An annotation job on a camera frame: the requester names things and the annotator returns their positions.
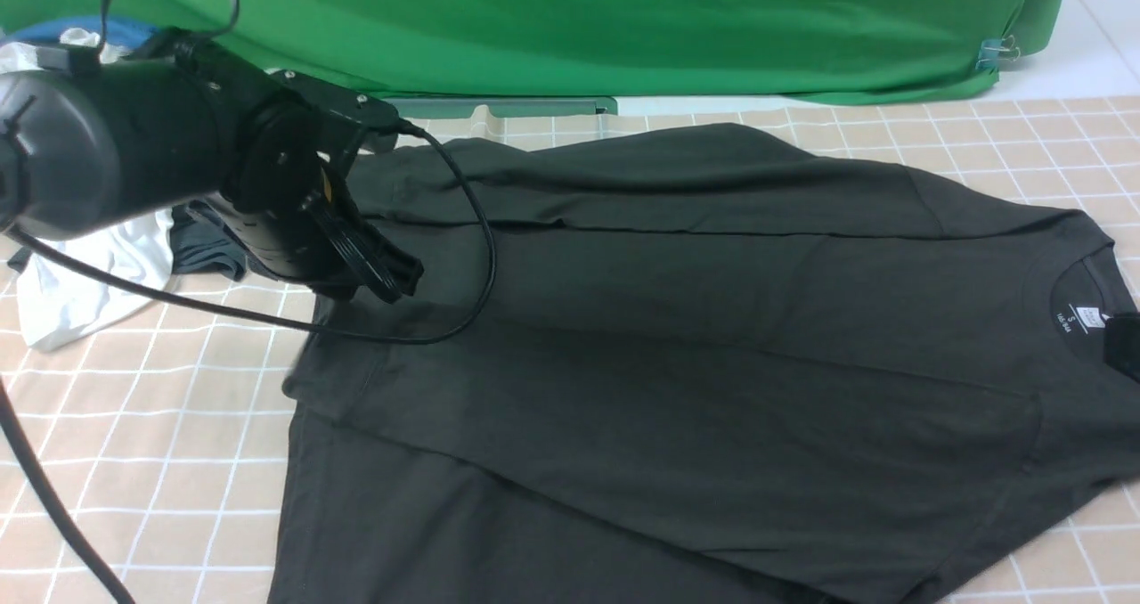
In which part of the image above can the dark teal crumpled shirt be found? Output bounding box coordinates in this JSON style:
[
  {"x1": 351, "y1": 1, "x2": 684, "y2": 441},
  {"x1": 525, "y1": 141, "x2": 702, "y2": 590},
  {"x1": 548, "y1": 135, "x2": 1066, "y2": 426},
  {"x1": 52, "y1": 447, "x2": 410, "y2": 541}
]
[{"x1": 39, "y1": 201, "x2": 249, "y2": 289}]

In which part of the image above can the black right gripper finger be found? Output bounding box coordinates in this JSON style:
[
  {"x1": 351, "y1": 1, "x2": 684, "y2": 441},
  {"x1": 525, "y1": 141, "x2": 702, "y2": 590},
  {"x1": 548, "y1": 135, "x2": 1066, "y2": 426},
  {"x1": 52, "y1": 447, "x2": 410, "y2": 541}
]
[{"x1": 1104, "y1": 313, "x2": 1140, "y2": 382}]

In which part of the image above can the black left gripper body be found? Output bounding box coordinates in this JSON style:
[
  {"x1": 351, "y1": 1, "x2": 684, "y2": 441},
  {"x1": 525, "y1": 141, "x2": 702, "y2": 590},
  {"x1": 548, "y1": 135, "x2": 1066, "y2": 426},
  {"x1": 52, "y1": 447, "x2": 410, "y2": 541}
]
[{"x1": 217, "y1": 105, "x2": 363, "y2": 297}]

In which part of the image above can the beige checkered tablecloth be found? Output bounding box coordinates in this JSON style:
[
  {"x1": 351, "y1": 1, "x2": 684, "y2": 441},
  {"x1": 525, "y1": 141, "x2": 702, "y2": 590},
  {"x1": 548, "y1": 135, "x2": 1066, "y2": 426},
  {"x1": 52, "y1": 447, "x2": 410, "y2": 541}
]
[{"x1": 1, "y1": 95, "x2": 1139, "y2": 603}]

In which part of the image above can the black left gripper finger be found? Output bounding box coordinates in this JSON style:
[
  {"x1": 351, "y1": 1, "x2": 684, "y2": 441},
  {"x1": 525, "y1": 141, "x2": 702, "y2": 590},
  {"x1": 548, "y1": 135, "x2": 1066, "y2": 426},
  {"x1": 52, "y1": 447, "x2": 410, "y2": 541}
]
[{"x1": 308, "y1": 191, "x2": 424, "y2": 304}]

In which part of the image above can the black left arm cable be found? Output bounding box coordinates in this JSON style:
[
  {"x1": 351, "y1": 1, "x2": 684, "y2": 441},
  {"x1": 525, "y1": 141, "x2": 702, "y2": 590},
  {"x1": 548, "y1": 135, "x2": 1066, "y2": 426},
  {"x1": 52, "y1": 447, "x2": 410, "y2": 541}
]
[{"x1": 0, "y1": 0, "x2": 496, "y2": 604}]

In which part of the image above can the green backdrop cloth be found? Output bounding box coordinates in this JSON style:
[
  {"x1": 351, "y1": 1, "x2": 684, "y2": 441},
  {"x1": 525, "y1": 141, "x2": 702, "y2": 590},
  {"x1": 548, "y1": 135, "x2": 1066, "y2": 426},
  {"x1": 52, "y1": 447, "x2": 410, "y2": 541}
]
[{"x1": 0, "y1": 0, "x2": 1074, "y2": 108}]

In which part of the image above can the dark gray long-sleeve top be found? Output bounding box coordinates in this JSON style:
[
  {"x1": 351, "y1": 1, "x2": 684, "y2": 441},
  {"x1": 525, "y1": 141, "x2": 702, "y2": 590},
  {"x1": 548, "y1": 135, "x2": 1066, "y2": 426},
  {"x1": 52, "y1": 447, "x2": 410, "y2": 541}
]
[{"x1": 268, "y1": 124, "x2": 1137, "y2": 603}]

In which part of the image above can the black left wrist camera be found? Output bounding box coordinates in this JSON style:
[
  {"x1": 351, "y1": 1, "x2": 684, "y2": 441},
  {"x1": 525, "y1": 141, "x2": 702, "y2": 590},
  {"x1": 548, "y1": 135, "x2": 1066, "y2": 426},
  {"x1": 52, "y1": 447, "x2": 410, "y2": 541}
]
[{"x1": 268, "y1": 70, "x2": 410, "y2": 156}]

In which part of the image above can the blue binder clip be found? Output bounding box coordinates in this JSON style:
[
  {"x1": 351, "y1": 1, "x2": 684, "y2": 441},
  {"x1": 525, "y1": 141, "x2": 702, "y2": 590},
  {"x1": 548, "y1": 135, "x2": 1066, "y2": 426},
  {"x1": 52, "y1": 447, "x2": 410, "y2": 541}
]
[{"x1": 974, "y1": 35, "x2": 1021, "y2": 72}]

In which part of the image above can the blue crumpled garment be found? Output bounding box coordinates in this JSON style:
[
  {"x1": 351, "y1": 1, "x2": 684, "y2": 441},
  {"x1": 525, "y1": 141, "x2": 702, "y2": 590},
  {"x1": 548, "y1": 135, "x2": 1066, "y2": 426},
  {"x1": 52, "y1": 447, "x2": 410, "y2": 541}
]
[{"x1": 7, "y1": 15, "x2": 158, "y2": 59}]

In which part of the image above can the white crumpled shirt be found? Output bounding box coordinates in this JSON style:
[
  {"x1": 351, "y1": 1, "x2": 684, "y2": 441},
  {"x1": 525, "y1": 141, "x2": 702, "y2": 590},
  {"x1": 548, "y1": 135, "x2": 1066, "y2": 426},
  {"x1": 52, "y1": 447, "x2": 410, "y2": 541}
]
[{"x1": 3, "y1": 43, "x2": 205, "y2": 351}]

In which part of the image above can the green metal base rail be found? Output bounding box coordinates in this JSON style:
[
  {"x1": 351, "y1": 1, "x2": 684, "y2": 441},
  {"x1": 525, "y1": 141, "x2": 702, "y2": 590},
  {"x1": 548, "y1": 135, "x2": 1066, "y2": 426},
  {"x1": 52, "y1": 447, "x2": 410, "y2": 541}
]
[{"x1": 386, "y1": 96, "x2": 619, "y2": 120}]

